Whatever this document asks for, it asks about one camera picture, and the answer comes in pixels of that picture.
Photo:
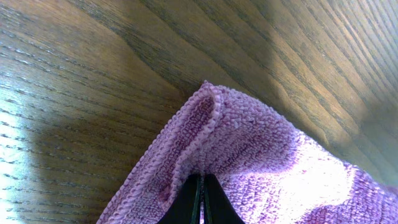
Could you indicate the pink microfiber cloth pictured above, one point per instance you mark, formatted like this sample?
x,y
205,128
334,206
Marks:
x,y
270,171

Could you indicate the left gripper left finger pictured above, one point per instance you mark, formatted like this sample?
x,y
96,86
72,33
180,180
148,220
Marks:
x,y
186,207

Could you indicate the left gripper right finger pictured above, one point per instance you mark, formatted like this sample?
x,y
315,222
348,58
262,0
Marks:
x,y
217,207

